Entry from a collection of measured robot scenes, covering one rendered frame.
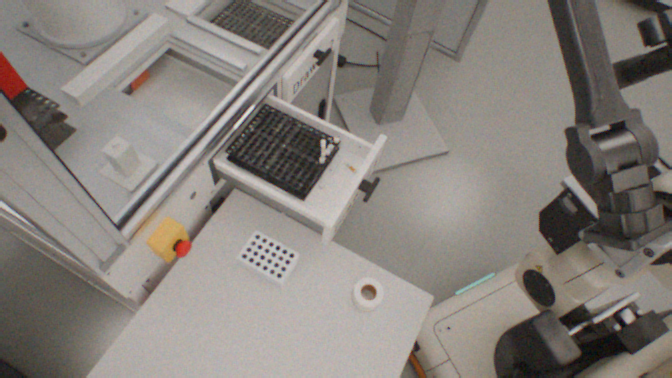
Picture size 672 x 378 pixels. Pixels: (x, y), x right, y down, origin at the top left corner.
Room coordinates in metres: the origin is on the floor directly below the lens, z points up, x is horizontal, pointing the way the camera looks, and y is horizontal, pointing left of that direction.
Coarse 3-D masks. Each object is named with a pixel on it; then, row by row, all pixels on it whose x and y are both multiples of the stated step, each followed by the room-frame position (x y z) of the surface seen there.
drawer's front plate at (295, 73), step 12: (336, 24) 1.04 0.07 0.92; (324, 36) 0.97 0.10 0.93; (336, 36) 1.05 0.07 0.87; (312, 48) 0.91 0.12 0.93; (324, 48) 0.97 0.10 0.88; (300, 60) 0.86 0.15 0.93; (312, 60) 0.91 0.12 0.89; (288, 72) 0.80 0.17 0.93; (300, 72) 0.84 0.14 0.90; (312, 72) 0.92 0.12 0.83; (288, 84) 0.79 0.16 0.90; (300, 84) 0.85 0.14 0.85; (288, 96) 0.79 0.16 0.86
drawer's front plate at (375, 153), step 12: (372, 156) 0.59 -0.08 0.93; (360, 168) 0.55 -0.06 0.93; (372, 168) 0.60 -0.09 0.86; (360, 180) 0.52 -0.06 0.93; (348, 192) 0.48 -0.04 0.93; (360, 192) 0.55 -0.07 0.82; (348, 204) 0.47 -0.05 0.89; (336, 216) 0.41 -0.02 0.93; (324, 228) 0.39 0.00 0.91; (336, 228) 0.42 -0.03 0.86; (324, 240) 0.39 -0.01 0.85
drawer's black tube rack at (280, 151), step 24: (264, 120) 0.66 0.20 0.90; (288, 120) 0.67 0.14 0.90; (240, 144) 0.57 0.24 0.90; (264, 144) 0.60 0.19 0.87; (288, 144) 0.60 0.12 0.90; (312, 144) 0.61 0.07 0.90; (264, 168) 0.52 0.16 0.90; (288, 168) 0.53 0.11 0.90; (312, 168) 0.54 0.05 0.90; (288, 192) 0.48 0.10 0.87
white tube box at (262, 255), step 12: (252, 240) 0.37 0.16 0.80; (264, 240) 0.39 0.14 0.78; (240, 252) 0.34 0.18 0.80; (252, 252) 0.34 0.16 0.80; (264, 252) 0.35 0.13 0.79; (276, 252) 0.36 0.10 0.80; (288, 252) 0.36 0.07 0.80; (240, 264) 0.32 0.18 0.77; (252, 264) 0.32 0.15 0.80; (264, 264) 0.32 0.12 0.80; (276, 264) 0.33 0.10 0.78; (288, 264) 0.34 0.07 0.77; (264, 276) 0.30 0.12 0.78; (276, 276) 0.30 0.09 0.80
